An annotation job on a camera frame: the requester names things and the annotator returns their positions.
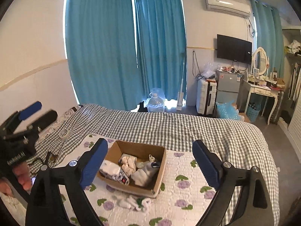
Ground blue laundry basket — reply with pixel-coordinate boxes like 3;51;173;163
246;106;260;122

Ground teal curtain left panel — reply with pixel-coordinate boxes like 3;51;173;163
65;0;142;111

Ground grey checkered bed sheet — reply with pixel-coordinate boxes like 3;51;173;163
30;104;280;225

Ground teal curtain right panel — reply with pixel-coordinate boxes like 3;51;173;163
251;0;284;78

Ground teal curtain panel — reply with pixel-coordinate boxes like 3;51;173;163
135;0;187;100
65;0;142;111
251;0;284;78

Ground blue plastic bag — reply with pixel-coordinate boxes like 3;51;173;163
215;102;242;120

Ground large water bottle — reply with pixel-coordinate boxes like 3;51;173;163
147;88;165;113

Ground clear plastic bag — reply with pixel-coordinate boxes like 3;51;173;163
201;62;216;79

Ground white suitcase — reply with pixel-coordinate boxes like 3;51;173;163
196;79;217;115

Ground white floral quilt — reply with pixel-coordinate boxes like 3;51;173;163
53;134;221;226

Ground white socks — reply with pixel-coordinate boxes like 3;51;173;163
113;195;152;213

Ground patterned tissue pack in box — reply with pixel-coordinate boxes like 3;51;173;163
99;160;130;185

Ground white wardrobe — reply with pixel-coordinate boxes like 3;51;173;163
279;26;300;160

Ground brown cardboard box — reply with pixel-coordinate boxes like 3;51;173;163
97;140;167;199

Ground white dressing table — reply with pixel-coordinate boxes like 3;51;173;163
242;80;283;125

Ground grey mini fridge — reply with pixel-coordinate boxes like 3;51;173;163
216;71;242;104

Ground teal curtain middle panel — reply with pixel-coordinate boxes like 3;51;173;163
135;0;187;100

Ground person's left hand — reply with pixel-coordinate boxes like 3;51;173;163
0;162;32;197

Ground roll of tape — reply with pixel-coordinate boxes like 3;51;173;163
59;129;69;140

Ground white cloth bundle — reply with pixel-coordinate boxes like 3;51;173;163
131;161;161;187

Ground white air conditioner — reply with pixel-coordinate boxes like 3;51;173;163
205;0;251;18

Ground white oval vanity mirror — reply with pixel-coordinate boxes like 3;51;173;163
252;47;269;77

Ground black wall television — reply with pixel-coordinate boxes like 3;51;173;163
217;34;252;64

